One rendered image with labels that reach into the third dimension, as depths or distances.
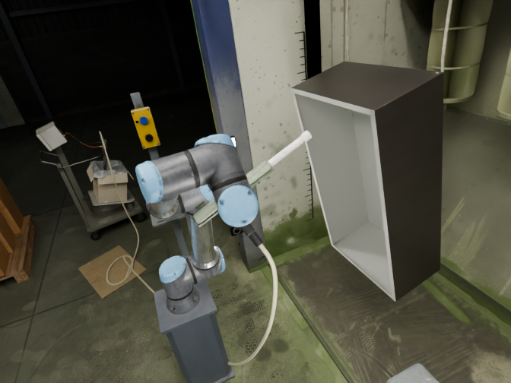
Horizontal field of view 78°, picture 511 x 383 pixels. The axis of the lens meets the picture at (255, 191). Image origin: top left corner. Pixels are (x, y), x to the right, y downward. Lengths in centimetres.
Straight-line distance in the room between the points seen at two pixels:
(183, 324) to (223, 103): 135
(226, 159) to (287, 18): 167
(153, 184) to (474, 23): 232
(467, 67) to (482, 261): 133
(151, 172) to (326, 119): 137
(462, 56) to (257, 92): 137
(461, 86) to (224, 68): 162
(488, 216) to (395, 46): 141
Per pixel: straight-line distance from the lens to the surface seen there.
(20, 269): 389
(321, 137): 193
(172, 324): 186
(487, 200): 278
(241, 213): 70
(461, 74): 268
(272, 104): 230
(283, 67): 229
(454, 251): 281
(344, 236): 244
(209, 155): 72
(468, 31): 264
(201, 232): 145
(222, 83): 214
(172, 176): 70
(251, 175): 104
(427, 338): 251
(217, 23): 212
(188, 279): 176
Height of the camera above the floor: 201
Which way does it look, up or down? 30 degrees down
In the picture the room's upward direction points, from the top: 9 degrees counter-clockwise
